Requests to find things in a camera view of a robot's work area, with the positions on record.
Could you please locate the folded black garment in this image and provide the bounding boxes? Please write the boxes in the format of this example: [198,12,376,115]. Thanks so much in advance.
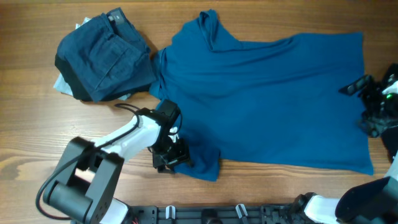
[55,55,155,103]

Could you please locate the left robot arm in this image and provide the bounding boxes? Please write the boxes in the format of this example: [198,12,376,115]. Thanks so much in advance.
[35,100,192,223]

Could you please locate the folded dark denim jeans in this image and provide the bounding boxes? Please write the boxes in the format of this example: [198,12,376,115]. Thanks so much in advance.
[55,8,157,96]

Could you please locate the blue polo shirt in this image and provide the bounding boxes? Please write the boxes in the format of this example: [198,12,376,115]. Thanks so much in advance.
[150,10,374,181]

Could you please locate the black garment at right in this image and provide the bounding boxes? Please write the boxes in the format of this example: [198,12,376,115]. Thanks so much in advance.
[381,63,397,162]

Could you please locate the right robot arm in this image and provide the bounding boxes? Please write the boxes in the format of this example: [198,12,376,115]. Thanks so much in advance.
[289,72,397,223]

